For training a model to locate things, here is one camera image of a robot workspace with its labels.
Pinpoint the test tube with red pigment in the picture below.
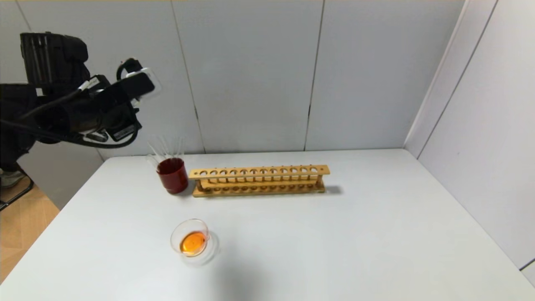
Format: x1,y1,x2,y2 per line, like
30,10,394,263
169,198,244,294
146,141,166,167

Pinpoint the wooden test tube rack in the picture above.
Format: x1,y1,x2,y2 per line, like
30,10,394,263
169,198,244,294
189,165,331,198

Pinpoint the dark red cup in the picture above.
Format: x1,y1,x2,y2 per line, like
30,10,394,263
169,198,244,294
156,158,189,195

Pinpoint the clear glass beaker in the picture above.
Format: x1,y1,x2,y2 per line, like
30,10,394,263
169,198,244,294
170,218,219,265

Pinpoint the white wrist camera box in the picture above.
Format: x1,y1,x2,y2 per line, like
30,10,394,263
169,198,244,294
117,59,162,102

